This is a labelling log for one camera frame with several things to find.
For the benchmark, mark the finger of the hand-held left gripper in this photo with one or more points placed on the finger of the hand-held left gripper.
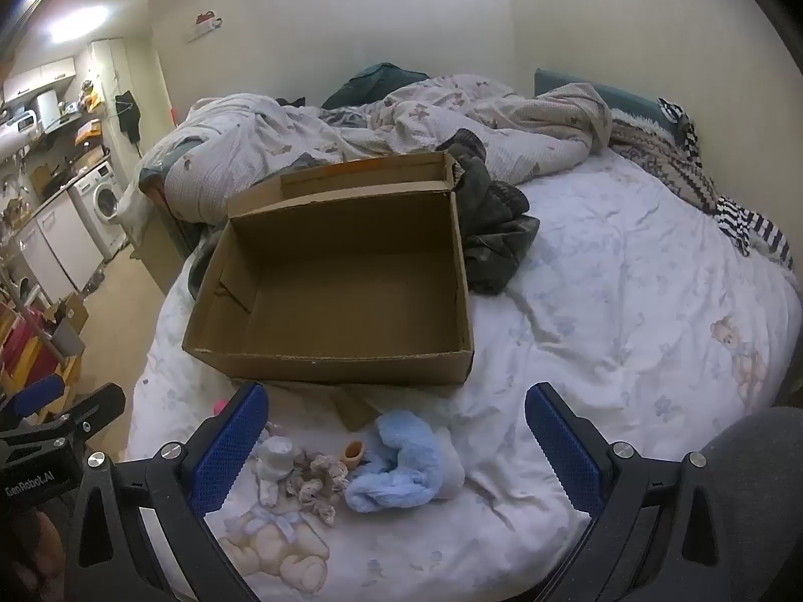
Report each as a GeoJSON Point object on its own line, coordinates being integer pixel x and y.
{"type": "Point", "coordinates": [100, 406]}
{"type": "Point", "coordinates": [37, 396]}

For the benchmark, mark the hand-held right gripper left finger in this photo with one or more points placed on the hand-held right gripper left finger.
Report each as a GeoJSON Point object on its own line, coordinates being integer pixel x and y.
{"type": "Point", "coordinates": [229, 451]}

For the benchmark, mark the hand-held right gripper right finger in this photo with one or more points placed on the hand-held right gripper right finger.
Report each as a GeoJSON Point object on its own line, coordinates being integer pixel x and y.
{"type": "Point", "coordinates": [564, 451]}

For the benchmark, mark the pink round toy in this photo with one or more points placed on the pink round toy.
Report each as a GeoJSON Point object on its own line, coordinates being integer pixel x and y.
{"type": "Point", "coordinates": [221, 406]}

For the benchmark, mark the small white sock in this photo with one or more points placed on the small white sock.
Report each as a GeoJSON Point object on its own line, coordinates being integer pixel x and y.
{"type": "Point", "coordinates": [276, 456]}

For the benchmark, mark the beige lace scrunchie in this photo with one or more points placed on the beige lace scrunchie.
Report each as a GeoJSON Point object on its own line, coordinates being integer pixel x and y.
{"type": "Point", "coordinates": [317, 483]}

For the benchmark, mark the white fluffy plush sock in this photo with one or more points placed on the white fluffy plush sock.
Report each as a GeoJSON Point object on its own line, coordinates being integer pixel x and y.
{"type": "Point", "coordinates": [450, 467]}

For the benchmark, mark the small orange toy piece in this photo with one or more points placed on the small orange toy piece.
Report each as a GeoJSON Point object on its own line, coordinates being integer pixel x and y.
{"type": "Point", "coordinates": [354, 453]}

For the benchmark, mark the blue fluffy plush sock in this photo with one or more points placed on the blue fluffy plush sock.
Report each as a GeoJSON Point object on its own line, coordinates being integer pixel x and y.
{"type": "Point", "coordinates": [392, 464]}

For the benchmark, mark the brown cardboard box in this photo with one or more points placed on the brown cardboard box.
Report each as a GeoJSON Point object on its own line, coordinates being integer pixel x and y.
{"type": "Point", "coordinates": [351, 288]}

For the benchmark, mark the person's left hand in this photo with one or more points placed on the person's left hand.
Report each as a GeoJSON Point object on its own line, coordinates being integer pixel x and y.
{"type": "Point", "coordinates": [28, 552]}

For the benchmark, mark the red storage box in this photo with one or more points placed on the red storage box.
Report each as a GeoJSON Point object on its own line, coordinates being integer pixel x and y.
{"type": "Point", "coordinates": [25, 345]}

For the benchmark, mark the small cardboard floor box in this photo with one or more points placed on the small cardboard floor box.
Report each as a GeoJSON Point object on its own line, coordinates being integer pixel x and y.
{"type": "Point", "coordinates": [69, 320]}

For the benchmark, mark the white floor cabinet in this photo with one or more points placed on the white floor cabinet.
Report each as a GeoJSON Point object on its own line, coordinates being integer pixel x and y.
{"type": "Point", "coordinates": [56, 244]}

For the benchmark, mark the bear printed bed sheet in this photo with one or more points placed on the bear printed bed sheet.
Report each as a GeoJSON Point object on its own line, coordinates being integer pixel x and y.
{"type": "Point", "coordinates": [627, 301]}

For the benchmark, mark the white washing machine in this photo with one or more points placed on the white washing machine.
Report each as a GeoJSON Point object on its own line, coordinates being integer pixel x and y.
{"type": "Point", "coordinates": [100, 207]}

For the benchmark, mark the person's grey trouser leg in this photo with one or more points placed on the person's grey trouser leg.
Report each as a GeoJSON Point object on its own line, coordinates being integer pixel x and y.
{"type": "Point", "coordinates": [765, 483]}

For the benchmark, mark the black white striped cloth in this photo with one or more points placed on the black white striped cloth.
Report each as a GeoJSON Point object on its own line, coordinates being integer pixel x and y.
{"type": "Point", "coordinates": [746, 222]}

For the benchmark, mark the black hanging bag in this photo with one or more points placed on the black hanging bag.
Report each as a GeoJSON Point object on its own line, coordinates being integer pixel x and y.
{"type": "Point", "coordinates": [128, 113]}

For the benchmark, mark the white printed duvet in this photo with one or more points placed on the white printed duvet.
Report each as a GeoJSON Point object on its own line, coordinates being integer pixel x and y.
{"type": "Point", "coordinates": [251, 138]}

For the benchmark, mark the patterned knit blanket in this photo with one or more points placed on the patterned knit blanket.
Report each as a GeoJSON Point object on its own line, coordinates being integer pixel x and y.
{"type": "Point", "coordinates": [665, 157]}

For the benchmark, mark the teal pillow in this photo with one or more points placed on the teal pillow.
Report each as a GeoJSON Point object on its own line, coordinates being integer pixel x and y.
{"type": "Point", "coordinates": [596, 91]}

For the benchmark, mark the dark teal cloth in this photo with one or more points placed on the dark teal cloth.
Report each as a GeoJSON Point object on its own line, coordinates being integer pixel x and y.
{"type": "Point", "coordinates": [370, 84]}

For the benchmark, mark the white wall cabinet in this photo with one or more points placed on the white wall cabinet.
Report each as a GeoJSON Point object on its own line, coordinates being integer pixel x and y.
{"type": "Point", "coordinates": [37, 78]}

